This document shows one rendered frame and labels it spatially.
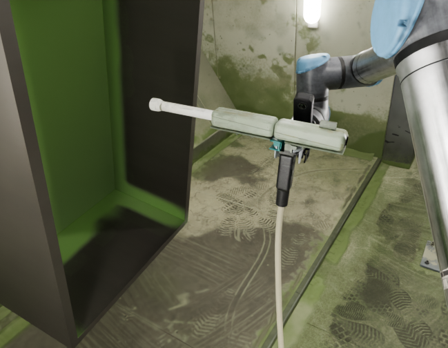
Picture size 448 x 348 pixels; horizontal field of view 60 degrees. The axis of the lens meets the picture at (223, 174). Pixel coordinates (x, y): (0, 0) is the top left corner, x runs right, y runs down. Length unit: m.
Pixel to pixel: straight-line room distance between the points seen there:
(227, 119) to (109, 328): 1.15
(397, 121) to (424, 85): 2.17
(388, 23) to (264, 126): 0.38
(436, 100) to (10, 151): 0.68
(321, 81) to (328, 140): 0.31
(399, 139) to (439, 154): 2.23
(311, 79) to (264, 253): 1.08
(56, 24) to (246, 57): 1.95
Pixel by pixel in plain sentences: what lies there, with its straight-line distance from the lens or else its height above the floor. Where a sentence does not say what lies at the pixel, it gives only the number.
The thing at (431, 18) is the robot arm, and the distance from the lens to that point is 0.58.
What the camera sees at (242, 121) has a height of 1.03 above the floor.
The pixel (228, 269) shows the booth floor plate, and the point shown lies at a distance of 1.91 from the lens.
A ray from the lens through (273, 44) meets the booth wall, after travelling 2.85.
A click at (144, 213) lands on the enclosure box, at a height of 0.50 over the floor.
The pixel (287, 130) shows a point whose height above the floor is 1.02.
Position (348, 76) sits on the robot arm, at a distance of 1.15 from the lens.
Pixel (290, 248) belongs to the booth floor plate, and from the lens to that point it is 2.01.
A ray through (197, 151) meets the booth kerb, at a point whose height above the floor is 0.13.
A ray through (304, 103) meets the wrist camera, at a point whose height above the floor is 1.03.
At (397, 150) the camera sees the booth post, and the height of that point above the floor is 0.13.
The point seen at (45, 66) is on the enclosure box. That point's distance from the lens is 1.22.
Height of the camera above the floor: 1.38
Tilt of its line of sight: 31 degrees down
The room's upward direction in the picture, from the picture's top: 5 degrees counter-clockwise
